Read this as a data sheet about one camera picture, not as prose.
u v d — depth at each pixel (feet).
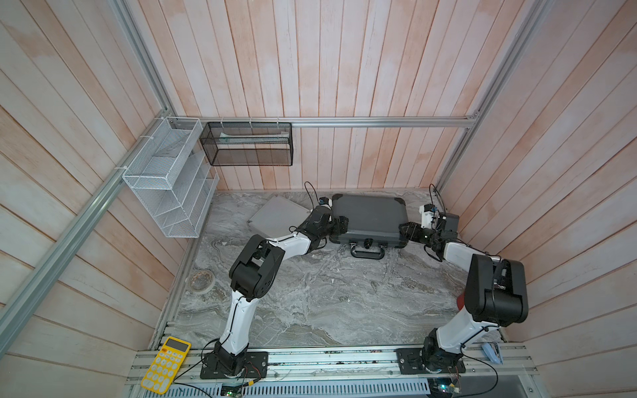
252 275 1.84
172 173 2.23
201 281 2.97
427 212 2.82
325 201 2.95
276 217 3.52
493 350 2.45
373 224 3.09
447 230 2.45
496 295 1.59
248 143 2.99
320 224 2.57
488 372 2.39
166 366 2.39
